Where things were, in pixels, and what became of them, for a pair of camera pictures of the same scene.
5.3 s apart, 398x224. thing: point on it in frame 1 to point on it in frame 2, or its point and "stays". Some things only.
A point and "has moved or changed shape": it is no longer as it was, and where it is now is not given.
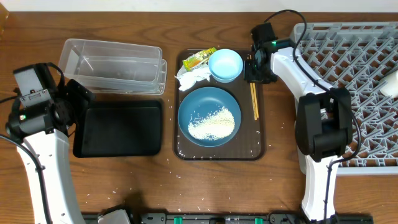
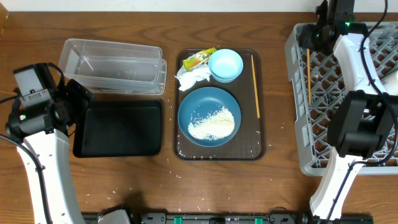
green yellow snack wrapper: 194,60 stays
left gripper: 79,103 stays
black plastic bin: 119,129 stays
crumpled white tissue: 188,78 stays
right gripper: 252,78 to 310,36
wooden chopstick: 253,88 has moved or changed shape
